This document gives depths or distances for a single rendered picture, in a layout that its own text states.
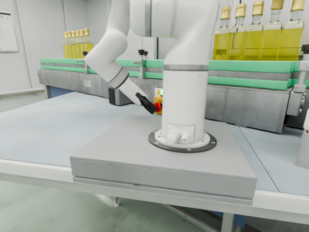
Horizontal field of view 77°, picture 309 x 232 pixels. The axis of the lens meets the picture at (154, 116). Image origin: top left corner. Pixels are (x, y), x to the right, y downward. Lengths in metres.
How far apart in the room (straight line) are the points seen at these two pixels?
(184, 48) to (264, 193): 0.30
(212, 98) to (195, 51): 0.37
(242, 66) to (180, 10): 0.38
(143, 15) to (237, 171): 0.31
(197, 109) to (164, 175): 0.15
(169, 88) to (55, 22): 6.39
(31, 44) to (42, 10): 0.96
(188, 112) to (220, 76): 0.37
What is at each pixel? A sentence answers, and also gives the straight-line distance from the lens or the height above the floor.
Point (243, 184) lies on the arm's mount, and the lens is 0.35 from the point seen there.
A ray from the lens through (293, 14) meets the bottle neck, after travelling 0.83.
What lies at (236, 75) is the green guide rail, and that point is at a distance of 0.72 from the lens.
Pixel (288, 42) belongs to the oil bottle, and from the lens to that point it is 0.80.
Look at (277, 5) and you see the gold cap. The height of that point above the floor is 1.14.
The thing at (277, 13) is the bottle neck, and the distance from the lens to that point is 0.83.
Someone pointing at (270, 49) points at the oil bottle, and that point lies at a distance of 0.80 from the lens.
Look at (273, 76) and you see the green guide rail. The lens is 0.70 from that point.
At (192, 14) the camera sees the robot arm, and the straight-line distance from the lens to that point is 0.39.
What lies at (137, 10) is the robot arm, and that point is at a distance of 0.39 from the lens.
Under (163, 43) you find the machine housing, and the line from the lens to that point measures 1.23.
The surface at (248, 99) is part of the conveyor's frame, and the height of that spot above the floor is 0.85.
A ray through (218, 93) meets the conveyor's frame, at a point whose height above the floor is 0.85.
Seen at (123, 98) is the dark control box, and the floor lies 0.79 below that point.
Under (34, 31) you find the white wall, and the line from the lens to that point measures 6.45.
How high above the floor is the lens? 0.98
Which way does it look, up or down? 17 degrees down
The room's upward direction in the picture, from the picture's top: straight up
